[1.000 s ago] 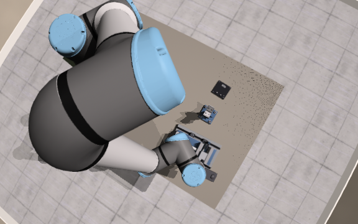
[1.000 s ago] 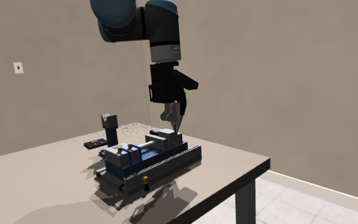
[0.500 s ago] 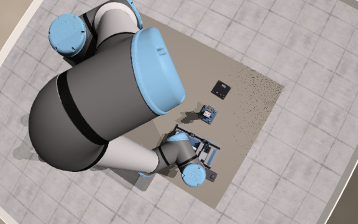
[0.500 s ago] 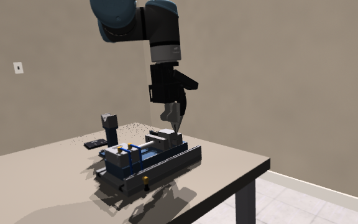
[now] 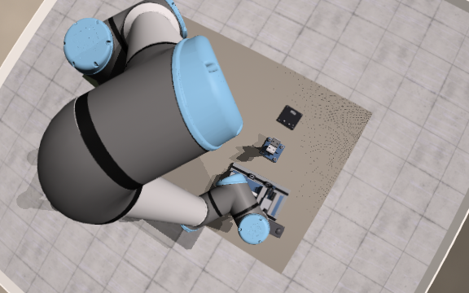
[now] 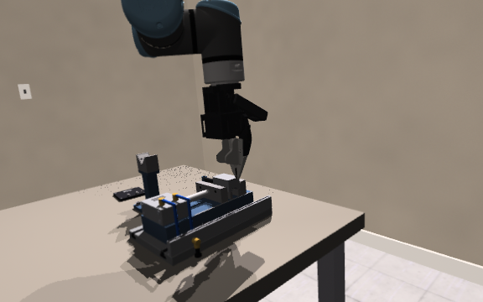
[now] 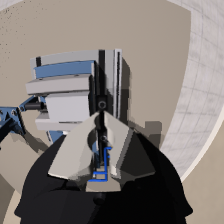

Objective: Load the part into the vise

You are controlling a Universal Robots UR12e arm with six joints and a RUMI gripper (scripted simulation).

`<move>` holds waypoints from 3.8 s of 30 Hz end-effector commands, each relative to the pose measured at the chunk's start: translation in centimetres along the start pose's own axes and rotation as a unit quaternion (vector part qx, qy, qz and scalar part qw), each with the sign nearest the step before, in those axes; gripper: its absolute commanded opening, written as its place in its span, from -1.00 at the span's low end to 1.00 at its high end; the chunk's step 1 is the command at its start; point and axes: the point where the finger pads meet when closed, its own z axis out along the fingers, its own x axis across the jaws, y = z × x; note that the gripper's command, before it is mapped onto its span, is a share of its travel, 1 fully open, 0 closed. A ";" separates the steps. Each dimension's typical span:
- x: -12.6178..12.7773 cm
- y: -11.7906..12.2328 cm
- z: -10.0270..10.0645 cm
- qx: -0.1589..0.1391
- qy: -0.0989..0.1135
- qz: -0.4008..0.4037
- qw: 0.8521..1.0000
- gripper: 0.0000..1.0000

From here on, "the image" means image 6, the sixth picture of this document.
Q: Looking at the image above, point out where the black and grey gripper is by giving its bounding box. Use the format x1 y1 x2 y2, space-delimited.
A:
200 83 252 179

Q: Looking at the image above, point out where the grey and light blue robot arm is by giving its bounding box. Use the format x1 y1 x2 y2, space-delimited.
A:
121 0 267 122

